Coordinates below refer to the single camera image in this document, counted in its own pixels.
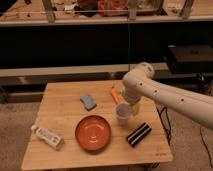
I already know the black box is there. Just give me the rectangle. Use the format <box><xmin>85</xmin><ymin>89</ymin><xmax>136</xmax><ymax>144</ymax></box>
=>
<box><xmin>165</xmin><ymin>45</ymin><xmax>213</xmax><ymax>74</ymax></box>

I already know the blue sponge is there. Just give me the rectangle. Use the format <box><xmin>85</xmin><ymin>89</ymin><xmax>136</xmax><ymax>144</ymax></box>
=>
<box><xmin>80</xmin><ymin>94</ymin><xmax>97</xmax><ymax>111</ymax></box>

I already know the orange marker pen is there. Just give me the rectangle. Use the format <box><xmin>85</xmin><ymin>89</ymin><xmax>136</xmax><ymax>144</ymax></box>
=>
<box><xmin>111</xmin><ymin>86</ymin><xmax>120</xmax><ymax>104</ymax></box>

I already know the orange bowl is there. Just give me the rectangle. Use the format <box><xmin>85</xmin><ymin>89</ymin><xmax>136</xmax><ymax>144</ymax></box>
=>
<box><xmin>75</xmin><ymin>115</ymin><xmax>111</xmax><ymax>152</ymax></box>

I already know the black white striped block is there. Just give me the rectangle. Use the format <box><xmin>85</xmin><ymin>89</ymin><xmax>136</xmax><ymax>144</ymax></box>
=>
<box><xmin>126</xmin><ymin>122</ymin><xmax>152</xmax><ymax>147</ymax></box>

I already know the white plastic bottle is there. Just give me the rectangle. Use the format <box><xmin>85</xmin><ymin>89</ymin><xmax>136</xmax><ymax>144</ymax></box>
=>
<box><xmin>31</xmin><ymin>125</ymin><xmax>63</xmax><ymax>150</ymax></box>

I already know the wooden table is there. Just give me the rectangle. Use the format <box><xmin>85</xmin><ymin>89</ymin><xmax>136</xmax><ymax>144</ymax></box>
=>
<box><xmin>22</xmin><ymin>80</ymin><xmax>173</xmax><ymax>171</ymax></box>

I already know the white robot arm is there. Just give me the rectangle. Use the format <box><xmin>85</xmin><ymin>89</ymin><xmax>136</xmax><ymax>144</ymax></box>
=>
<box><xmin>122</xmin><ymin>62</ymin><xmax>213</xmax><ymax>130</ymax></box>

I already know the black cable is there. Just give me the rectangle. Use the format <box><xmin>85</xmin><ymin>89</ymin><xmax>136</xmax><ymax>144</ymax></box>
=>
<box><xmin>156</xmin><ymin>104</ymin><xmax>213</xmax><ymax>168</ymax></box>

